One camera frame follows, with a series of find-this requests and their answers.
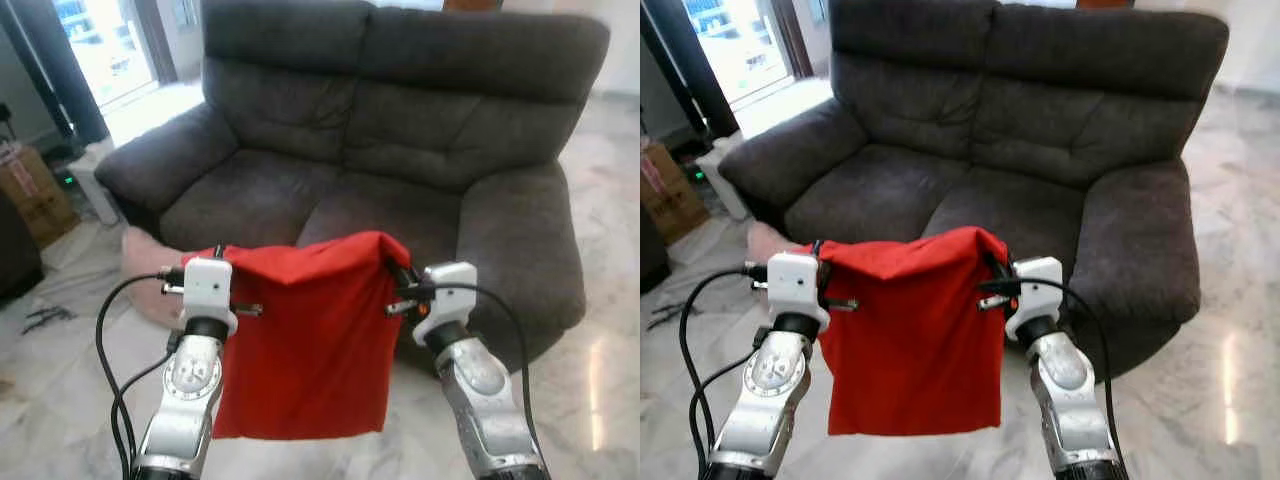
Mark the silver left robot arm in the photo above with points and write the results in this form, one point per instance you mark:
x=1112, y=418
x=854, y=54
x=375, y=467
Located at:
x=190, y=390
x=770, y=390

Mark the pink pillow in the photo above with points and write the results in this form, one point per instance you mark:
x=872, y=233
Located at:
x=770, y=245
x=145, y=270

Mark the dark grey two-seat sofa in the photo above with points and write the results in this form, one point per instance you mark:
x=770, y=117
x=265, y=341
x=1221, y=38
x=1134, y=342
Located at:
x=1030, y=150
x=400, y=150

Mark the white side table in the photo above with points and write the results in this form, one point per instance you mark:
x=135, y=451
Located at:
x=722, y=180
x=95, y=185

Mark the plain cardboard box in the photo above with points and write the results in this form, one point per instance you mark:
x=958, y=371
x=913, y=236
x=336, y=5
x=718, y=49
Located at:
x=680, y=210
x=50, y=215

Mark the brown curtain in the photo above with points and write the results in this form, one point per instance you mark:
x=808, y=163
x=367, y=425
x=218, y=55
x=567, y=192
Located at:
x=790, y=40
x=155, y=40

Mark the dark grey curtain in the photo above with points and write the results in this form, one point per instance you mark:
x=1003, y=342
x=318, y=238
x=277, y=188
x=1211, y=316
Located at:
x=55, y=70
x=690, y=70

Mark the brown wooden furniture piece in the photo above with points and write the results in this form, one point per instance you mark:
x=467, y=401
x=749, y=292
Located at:
x=472, y=5
x=1105, y=4

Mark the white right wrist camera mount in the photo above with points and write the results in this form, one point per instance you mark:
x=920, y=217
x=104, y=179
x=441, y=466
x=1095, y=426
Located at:
x=450, y=295
x=1038, y=290

